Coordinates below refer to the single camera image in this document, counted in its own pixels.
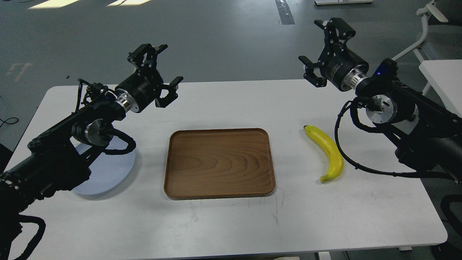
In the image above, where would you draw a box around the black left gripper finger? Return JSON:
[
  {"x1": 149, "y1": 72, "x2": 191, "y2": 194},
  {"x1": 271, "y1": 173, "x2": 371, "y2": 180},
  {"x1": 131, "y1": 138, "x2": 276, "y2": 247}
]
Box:
[
  {"x1": 127, "y1": 43, "x2": 168, "y2": 74},
  {"x1": 154, "y1": 76, "x2": 184, "y2": 108}
]

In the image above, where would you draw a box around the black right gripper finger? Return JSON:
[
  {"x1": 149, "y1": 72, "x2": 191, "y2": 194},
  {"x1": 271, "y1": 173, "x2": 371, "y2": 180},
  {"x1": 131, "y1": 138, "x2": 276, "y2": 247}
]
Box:
[
  {"x1": 298, "y1": 56, "x2": 327, "y2": 88},
  {"x1": 314, "y1": 17, "x2": 356, "y2": 55}
]

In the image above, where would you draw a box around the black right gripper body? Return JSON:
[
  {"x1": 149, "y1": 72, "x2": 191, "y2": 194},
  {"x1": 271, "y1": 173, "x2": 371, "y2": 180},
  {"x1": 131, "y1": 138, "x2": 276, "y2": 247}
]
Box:
[{"x1": 319, "y1": 46, "x2": 369, "y2": 91}]

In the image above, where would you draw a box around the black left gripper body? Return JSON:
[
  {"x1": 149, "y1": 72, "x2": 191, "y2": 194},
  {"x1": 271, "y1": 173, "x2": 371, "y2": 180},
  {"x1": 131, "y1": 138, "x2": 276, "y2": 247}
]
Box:
[{"x1": 114, "y1": 69, "x2": 164, "y2": 113}]

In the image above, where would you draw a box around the yellow banana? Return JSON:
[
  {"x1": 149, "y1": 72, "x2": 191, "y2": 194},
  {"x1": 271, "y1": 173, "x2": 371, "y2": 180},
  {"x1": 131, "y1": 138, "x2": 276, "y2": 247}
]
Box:
[{"x1": 303, "y1": 125, "x2": 345, "y2": 184}]

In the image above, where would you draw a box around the light blue plate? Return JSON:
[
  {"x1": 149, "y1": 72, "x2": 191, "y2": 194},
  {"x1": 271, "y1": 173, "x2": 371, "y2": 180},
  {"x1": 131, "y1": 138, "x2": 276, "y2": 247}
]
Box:
[{"x1": 72, "y1": 150, "x2": 136, "y2": 195}]

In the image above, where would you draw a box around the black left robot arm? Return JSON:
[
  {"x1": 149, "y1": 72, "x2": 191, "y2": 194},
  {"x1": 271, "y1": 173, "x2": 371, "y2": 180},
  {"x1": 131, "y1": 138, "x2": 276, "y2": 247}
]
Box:
[{"x1": 0, "y1": 43, "x2": 183, "y2": 260}]

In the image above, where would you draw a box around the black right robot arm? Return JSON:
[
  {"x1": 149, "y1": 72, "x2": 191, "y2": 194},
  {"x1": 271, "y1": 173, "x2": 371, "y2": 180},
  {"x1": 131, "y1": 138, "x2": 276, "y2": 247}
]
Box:
[{"x1": 299, "y1": 18, "x2": 462, "y2": 184}]

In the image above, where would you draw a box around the brown wooden tray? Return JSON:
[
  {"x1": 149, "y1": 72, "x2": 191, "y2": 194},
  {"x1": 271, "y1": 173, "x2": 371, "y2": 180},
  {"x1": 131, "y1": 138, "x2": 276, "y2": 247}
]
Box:
[{"x1": 164, "y1": 128, "x2": 276, "y2": 200}]

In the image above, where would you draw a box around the white office chair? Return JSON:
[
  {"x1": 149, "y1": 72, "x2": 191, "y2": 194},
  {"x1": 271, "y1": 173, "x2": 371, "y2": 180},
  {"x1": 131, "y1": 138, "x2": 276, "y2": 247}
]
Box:
[{"x1": 392, "y1": 0, "x2": 462, "y2": 62}]

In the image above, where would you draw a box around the white side table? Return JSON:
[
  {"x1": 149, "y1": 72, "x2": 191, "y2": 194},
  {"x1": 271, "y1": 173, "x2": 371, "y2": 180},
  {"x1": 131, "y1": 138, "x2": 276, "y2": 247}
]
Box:
[{"x1": 419, "y1": 59, "x2": 462, "y2": 117}]

